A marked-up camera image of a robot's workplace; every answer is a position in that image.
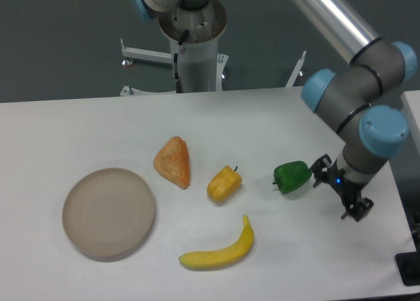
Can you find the yellow toy bell pepper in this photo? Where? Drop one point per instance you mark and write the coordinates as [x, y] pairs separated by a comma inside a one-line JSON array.
[[224, 184]]

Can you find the black device at table edge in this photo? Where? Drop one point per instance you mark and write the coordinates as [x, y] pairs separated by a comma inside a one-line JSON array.
[[408, 267]]

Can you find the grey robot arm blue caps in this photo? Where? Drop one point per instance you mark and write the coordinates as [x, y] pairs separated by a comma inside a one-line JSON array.
[[372, 134]]

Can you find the green toy bell pepper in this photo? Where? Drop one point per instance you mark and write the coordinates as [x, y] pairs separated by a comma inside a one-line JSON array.
[[291, 176]]

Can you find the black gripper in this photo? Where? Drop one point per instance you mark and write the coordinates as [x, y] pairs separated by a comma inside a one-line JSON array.
[[325, 171]]

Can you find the orange toy croissant bread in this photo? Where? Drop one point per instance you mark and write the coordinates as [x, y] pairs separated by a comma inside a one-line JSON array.
[[173, 162]]

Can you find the beige round plate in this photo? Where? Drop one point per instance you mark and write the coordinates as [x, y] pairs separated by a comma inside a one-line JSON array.
[[108, 214]]

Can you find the white side table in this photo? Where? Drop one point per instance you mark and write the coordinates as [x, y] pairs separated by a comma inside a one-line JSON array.
[[410, 100]]

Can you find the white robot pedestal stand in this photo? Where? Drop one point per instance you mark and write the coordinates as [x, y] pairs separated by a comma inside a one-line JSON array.
[[193, 30]]

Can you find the yellow toy banana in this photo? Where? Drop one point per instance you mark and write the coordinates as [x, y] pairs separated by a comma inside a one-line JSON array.
[[209, 260]]

